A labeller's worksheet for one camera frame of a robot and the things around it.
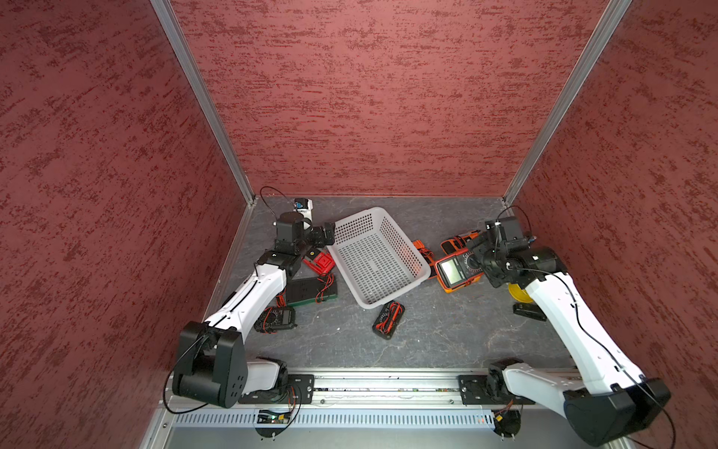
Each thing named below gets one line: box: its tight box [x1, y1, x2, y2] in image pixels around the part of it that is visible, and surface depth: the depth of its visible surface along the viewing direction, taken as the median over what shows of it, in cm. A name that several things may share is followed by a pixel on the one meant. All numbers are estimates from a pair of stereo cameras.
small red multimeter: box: [301, 247, 336, 276], surface depth 97 cm
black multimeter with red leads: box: [372, 300, 406, 341], surface depth 85 cm
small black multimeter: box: [253, 305, 298, 334], surface depth 84 cm
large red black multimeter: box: [434, 248, 485, 294], surface depth 77 cm
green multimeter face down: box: [286, 275, 338, 308], surface depth 91 cm
